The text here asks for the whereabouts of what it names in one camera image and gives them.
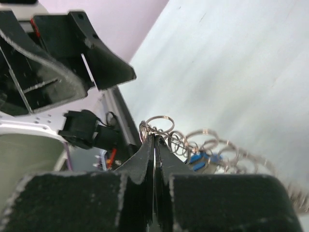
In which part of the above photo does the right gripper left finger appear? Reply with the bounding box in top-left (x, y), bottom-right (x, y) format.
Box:
top-left (0, 135), bottom-right (155, 232)

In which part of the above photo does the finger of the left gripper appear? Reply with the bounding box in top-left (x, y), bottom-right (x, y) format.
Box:
top-left (0, 11), bottom-right (87, 116)
top-left (32, 11), bottom-right (136, 90)

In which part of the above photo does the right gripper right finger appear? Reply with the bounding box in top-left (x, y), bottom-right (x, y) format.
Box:
top-left (154, 136), bottom-right (302, 232)

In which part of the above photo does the round metal keyring disc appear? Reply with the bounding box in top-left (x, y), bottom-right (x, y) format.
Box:
top-left (139, 115), bottom-right (309, 214)

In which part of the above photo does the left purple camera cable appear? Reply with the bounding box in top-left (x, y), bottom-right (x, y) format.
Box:
top-left (63, 142), bottom-right (73, 171)

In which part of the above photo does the blue tag key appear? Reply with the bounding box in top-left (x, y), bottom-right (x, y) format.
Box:
top-left (184, 152), bottom-right (223, 174)

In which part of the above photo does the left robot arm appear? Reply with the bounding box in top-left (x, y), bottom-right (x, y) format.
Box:
top-left (0, 10), bottom-right (139, 161)

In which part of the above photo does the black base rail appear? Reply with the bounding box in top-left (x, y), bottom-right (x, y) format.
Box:
top-left (106, 87), bottom-right (145, 170)

